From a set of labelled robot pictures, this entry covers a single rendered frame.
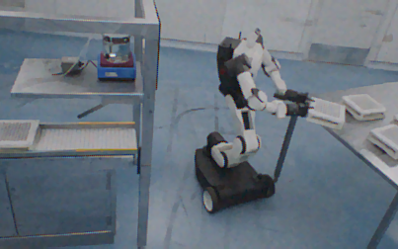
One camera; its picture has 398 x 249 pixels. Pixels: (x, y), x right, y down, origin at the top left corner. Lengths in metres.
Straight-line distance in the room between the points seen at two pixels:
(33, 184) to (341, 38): 4.85
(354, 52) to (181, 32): 2.59
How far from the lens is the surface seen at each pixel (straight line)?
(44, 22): 1.86
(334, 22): 6.08
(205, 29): 5.81
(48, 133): 2.49
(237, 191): 3.12
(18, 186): 2.56
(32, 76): 2.17
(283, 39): 5.99
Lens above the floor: 2.28
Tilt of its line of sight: 34 degrees down
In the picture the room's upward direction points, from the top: 8 degrees clockwise
